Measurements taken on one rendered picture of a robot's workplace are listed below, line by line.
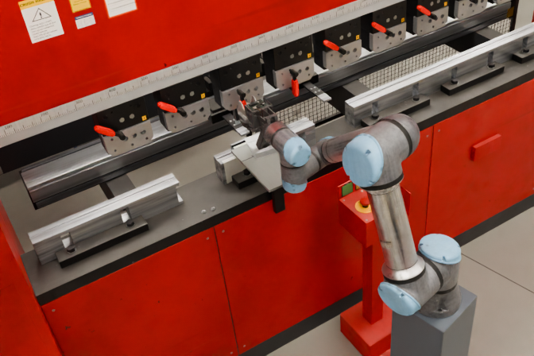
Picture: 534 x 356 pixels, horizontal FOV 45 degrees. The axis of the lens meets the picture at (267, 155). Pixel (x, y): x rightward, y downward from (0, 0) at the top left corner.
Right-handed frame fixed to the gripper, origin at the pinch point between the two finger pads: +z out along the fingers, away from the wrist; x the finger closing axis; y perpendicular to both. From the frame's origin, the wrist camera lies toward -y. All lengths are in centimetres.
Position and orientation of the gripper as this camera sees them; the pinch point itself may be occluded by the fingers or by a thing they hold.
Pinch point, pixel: (243, 107)
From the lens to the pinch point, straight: 212.0
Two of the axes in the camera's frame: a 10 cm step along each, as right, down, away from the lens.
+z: -5.0, -4.9, 7.1
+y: -0.9, -7.9, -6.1
